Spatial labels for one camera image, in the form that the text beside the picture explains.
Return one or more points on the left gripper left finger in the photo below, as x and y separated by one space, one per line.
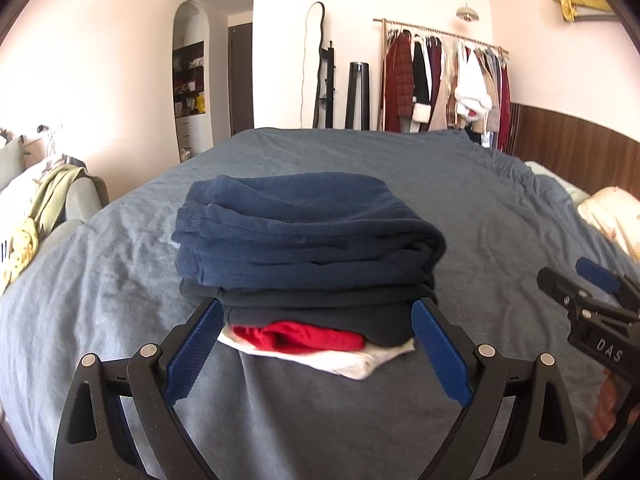
94 439

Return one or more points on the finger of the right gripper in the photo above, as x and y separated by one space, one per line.
623 288
576 299

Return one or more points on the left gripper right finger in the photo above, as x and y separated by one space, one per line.
541 438

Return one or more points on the person's right hand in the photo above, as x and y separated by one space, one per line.
604 416

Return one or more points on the cream fruit-print pillow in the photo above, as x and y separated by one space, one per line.
615 214

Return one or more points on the white pillow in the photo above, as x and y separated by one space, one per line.
577 195

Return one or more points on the wooden headboard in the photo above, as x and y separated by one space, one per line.
581 152

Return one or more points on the black folded garment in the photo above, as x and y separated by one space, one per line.
381 313

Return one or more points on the white folded garment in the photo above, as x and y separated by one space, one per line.
355 365

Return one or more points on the red folded garment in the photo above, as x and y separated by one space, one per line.
298 338

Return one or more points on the clothes rack with garments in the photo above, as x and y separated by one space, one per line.
431 80

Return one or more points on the grey sofa with clothes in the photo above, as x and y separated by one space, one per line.
45 196

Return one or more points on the blue folded pants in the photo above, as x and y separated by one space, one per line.
321 230

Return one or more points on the pendant lamp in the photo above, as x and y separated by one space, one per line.
466 13

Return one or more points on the black ladder rack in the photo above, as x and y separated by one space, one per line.
324 103

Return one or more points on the dark door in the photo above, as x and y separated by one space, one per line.
240 56

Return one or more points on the arched wall shelf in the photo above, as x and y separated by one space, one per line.
190 81

